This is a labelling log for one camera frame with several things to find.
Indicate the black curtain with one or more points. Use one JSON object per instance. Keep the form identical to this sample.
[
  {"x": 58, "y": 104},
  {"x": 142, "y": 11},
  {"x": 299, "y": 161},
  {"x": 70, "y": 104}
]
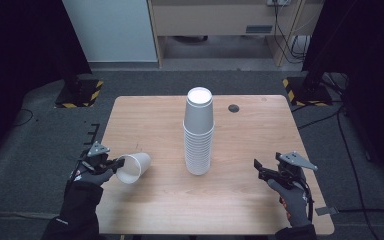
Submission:
[
  {"x": 20, "y": 66},
  {"x": 370, "y": 50}
]

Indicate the person's left hand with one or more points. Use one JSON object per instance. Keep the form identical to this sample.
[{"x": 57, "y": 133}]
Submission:
[{"x": 93, "y": 176}]

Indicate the stack of white paper cups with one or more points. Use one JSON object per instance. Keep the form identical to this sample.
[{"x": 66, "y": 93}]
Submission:
[{"x": 198, "y": 133}]

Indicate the round dark table grommet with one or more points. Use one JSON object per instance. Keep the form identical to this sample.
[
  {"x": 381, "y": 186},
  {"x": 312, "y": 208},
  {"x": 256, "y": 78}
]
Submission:
[{"x": 233, "y": 108}]

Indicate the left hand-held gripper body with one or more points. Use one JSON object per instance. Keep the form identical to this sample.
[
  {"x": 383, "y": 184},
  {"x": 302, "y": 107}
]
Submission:
[{"x": 96, "y": 158}]

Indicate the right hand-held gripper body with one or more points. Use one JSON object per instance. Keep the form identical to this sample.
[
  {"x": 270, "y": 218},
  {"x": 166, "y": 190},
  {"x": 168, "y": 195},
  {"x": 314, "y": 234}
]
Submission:
[{"x": 288, "y": 166}]

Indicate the grey tape piece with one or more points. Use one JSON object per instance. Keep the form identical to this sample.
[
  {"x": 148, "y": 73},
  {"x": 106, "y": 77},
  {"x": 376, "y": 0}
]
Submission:
[{"x": 326, "y": 211}]

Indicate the black striped stand base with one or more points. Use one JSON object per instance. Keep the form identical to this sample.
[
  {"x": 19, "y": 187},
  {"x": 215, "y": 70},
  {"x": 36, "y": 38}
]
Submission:
[
  {"x": 80, "y": 95},
  {"x": 308, "y": 93}
]

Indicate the white cabinet panel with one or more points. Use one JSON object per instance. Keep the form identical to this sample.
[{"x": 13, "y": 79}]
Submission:
[{"x": 110, "y": 30}]

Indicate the light wooden desk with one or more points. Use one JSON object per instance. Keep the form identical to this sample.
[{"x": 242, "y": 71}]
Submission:
[{"x": 213, "y": 16}]

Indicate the single white paper cup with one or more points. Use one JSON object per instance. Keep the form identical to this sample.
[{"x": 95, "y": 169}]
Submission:
[{"x": 135, "y": 167}]

